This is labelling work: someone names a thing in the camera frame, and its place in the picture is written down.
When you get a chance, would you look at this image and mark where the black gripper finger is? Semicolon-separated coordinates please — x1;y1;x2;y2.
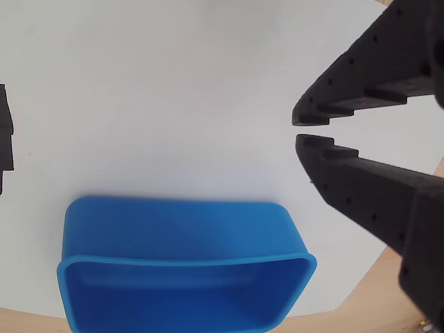
291;0;444;127
296;133;444;333

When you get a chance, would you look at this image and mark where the blue rectangular plastic bin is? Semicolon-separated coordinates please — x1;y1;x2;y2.
56;196;318;333

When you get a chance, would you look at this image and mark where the white table mat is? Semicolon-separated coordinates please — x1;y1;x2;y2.
0;0;441;320

